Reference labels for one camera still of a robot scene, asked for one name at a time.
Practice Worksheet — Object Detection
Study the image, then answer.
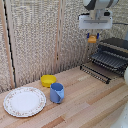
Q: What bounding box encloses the plain wooden post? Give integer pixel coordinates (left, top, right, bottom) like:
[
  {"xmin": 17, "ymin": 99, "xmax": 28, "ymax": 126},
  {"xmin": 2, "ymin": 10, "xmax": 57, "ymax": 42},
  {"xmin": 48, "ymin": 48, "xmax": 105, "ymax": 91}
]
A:
[{"xmin": 54, "ymin": 0, "xmax": 66, "ymax": 73}]

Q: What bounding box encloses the white patterned plate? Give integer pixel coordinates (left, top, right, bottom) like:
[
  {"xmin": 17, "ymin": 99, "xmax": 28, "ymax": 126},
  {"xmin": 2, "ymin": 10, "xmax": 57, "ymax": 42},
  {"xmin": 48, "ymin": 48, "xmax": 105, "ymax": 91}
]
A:
[{"xmin": 2, "ymin": 86, "xmax": 47, "ymax": 118}]

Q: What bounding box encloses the white blurred object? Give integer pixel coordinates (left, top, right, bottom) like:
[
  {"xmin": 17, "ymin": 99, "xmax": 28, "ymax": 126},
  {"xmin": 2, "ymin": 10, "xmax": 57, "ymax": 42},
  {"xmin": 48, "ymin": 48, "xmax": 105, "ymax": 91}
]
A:
[{"xmin": 110, "ymin": 102, "xmax": 128, "ymax": 128}]

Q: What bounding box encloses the blue cup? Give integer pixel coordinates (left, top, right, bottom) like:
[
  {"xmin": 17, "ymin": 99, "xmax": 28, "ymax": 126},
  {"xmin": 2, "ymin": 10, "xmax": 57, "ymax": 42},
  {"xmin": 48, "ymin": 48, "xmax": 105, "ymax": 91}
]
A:
[{"xmin": 49, "ymin": 82, "xmax": 65, "ymax": 104}]

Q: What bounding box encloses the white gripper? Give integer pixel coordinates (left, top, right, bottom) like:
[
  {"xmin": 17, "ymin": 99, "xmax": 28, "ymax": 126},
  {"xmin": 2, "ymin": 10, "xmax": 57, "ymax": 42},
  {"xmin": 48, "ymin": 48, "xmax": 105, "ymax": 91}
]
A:
[{"xmin": 78, "ymin": 9, "xmax": 114, "ymax": 40}]

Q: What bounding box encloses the black cable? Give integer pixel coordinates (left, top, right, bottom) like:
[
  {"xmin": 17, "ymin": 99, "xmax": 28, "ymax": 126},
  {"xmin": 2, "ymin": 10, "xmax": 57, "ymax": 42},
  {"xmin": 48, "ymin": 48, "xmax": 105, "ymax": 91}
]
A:
[{"xmin": 112, "ymin": 21, "xmax": 128, "ymax": 27}]

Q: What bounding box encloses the wooden post with black strip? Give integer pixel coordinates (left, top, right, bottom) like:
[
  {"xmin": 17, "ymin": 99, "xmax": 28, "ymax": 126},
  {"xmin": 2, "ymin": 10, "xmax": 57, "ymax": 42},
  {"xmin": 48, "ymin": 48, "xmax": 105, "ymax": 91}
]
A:
[{"xmin": 0, "ymin": 0, "xmax": 17, "ymax": 90}]

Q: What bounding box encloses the yellow bowl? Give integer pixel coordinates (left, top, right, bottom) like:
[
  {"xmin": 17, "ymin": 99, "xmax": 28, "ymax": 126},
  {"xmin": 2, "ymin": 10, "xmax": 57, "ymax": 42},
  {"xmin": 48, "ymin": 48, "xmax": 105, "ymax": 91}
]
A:
[{"xmin": 40, "ymin": 74, "xmax": 58, "ymax": 89}]

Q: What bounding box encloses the ribbed metal oven tray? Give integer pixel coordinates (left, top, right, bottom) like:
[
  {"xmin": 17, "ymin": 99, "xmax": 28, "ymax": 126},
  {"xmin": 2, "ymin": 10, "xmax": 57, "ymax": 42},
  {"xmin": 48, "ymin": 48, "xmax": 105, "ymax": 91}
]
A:
[{"xmin": 90, "ymin": 50, "xmax": 128, "ymax": 72}]

